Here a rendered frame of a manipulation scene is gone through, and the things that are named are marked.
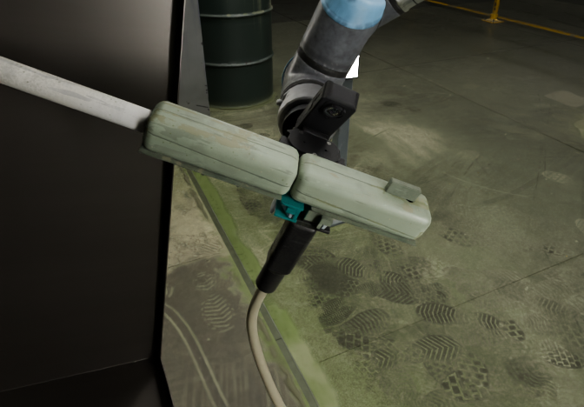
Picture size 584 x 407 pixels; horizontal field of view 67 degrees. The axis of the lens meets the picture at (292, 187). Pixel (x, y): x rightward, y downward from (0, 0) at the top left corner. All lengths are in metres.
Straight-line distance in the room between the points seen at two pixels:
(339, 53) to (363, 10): 0.07
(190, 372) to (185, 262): 0.46
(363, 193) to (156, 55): 0.30
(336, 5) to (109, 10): 0.30
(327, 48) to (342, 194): 0.29
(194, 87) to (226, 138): 1.90
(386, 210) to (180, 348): 1.03
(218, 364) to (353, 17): 1.01
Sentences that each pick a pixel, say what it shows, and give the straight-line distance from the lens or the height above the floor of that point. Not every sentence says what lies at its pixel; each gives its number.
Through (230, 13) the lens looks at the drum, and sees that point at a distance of 2.82.
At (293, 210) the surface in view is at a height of 0.86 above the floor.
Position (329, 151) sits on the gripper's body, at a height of 0.86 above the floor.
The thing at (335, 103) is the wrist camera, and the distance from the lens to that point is 0.53.
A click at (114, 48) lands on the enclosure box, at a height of 0.99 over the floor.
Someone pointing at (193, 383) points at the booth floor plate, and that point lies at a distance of 1.33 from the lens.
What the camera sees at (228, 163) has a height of 0.92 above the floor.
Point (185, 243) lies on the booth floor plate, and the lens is 1.76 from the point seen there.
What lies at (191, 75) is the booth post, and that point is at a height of 0.43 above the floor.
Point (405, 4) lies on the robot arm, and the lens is 0.80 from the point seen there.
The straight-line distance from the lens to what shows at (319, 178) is 0.44.
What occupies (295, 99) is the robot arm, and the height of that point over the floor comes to 0.90.
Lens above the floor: 1.13
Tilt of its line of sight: 32 degrees down
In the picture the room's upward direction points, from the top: straight up
